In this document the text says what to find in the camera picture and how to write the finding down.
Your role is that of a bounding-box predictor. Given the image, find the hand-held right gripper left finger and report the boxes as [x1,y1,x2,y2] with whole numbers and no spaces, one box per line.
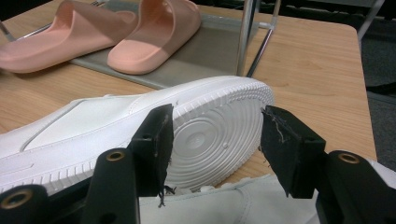
[127,103,175,199]

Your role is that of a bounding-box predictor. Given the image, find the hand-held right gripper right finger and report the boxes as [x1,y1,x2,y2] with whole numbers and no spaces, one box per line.
[260,105,327,200]

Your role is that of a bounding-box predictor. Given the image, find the white sneaker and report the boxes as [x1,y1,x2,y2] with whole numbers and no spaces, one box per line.
[0,75,276,196]
[138,158,396,224]

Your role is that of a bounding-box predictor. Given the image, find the pink slipper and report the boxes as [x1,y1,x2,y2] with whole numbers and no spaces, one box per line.
[106,0,203,76]
[0,0,139,75]

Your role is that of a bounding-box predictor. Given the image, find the grey fabric metal shoe rack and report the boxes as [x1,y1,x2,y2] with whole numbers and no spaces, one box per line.
[0,0,283,91]

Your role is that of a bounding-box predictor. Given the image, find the white metal desk frame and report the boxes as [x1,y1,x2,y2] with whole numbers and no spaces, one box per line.
[357,0,386,41]

